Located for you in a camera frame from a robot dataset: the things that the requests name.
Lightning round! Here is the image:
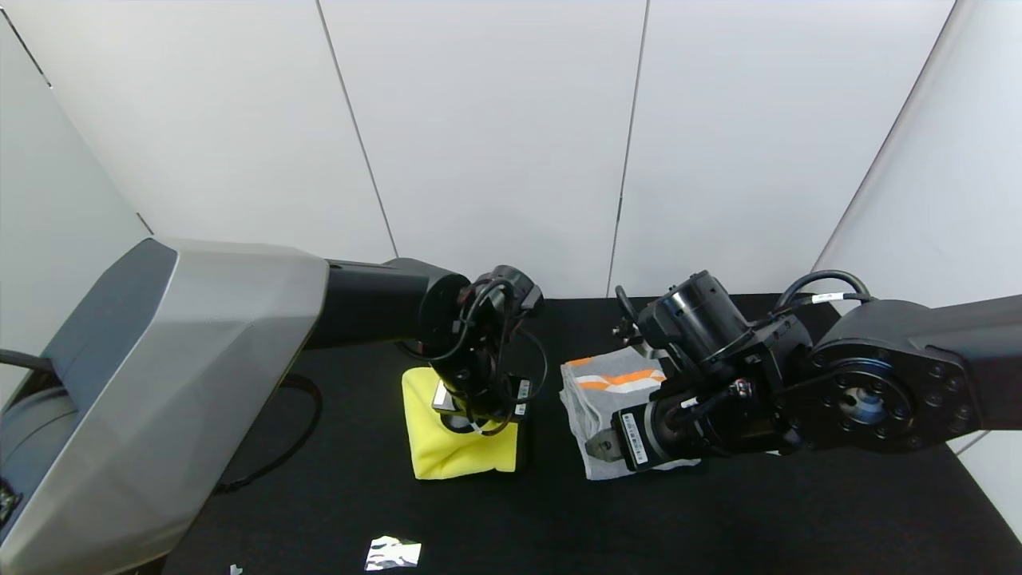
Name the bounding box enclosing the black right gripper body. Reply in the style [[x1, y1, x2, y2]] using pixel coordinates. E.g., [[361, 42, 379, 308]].
[[610, 392, 711, 473]]

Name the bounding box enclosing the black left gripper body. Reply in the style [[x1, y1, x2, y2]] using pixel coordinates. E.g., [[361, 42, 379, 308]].
[[431, 373, 533, 422]]

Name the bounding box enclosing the grey towel with orange stripes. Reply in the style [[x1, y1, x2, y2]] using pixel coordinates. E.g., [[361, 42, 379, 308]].
[[559, 347, 703, 481]]

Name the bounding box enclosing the yellow microfibre towel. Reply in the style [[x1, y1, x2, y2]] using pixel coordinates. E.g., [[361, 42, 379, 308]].
[[402, 367, 521, 481]]

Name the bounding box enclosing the black fabric table cover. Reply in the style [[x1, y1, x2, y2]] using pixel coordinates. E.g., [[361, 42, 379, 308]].
[[160, 291, 1022, 575]]

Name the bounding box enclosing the crumpled silver foil scrap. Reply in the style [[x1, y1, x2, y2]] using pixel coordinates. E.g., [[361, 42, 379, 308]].
[[365, 535, 422, 570]]

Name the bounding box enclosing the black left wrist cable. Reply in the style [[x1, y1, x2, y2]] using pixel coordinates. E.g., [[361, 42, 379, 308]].
[[399, 276, 549, 437]]

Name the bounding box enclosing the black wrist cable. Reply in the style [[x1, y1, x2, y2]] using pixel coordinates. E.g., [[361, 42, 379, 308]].
[[613, 270, 875, 336], [399, 276, 549, 437]]

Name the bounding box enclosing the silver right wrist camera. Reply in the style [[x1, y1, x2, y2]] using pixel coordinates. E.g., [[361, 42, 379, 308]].
[[613, 315, 664, 360]]

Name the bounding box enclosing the thick dark braided hose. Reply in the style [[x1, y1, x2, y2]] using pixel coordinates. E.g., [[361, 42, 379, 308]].
[[0, 349, 323, 494]]

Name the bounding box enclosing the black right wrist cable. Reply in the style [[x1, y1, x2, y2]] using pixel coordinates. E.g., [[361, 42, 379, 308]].
[[613, 270, 875, 336]]

